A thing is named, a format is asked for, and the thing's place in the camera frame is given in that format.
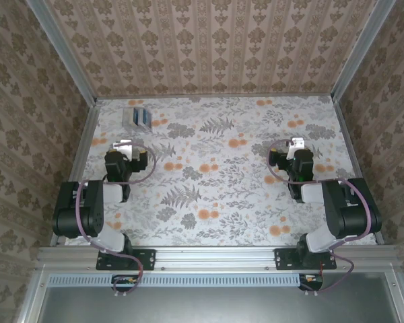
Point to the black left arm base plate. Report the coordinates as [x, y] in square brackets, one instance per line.
[144, 259]

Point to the clear acrylic card stand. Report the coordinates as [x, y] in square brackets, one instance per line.
[127, 117]

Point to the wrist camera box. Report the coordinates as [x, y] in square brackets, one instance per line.
[133, 152]
[298, 143]

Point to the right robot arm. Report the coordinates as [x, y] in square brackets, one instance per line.
[350, 212]

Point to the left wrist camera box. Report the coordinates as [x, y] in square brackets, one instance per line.
[133, 152]

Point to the wide aluminium mounting rail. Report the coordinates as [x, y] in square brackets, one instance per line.
[215, 257]

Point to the aluminium table side rail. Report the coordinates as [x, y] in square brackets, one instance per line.
[351, 151]
[85, 141]

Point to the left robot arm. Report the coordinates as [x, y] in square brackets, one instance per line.
[87, 208]

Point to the aluminium panel frame strip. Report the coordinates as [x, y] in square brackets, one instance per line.
[396, 296]
[33, 296]

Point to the black connector board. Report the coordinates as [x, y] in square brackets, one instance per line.
[311, 281]
[124, 281]

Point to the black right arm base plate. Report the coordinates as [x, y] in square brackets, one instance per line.
[284, 259]

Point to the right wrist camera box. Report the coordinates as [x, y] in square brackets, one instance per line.
[298, 143]

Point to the aluminium frame post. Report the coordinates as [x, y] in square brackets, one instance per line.
[361, 50]
[63, 50]

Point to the blue credit card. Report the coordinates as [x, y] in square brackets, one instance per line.
[144, 117]

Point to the thin aluminium table rail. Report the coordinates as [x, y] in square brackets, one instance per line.
[215, 96]

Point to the grey metal panel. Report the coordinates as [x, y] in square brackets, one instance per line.
[215, 306]

